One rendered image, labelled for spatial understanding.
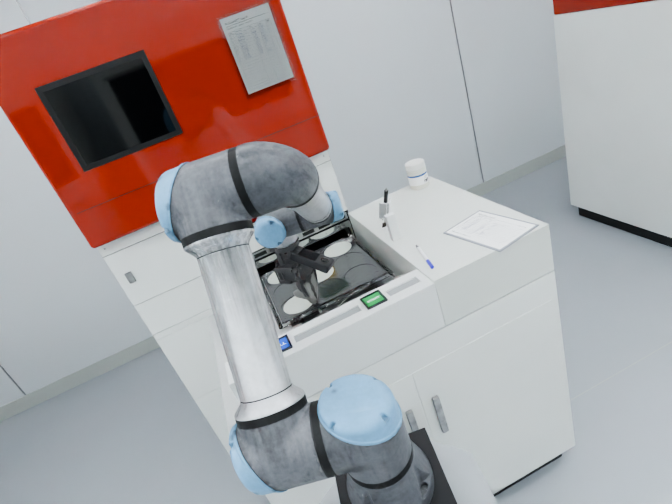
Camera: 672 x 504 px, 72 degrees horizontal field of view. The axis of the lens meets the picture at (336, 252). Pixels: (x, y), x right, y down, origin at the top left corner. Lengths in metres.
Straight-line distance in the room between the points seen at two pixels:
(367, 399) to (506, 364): 0.79
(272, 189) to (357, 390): 0.33
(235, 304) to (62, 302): 2.73
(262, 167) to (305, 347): 0.54
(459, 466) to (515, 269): 0.56
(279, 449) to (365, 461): 0.13
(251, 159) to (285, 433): 0.41
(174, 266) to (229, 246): 0.93
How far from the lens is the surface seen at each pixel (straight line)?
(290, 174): 0.72
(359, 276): 1.41
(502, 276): 1.29
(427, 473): 0.86
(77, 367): 3.63
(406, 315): 1.18
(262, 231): 1.09
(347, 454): 0.73
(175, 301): 1.70
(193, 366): 1.84
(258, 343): 0.72
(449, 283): 1.20
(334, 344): 1.13
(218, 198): 0.71
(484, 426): 1.56
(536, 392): 1.61
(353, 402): 0.72
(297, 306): 1.38
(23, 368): 3.68
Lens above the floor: 1.61
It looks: 26 degrees down
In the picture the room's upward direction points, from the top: 20 degrees counter-clockwise
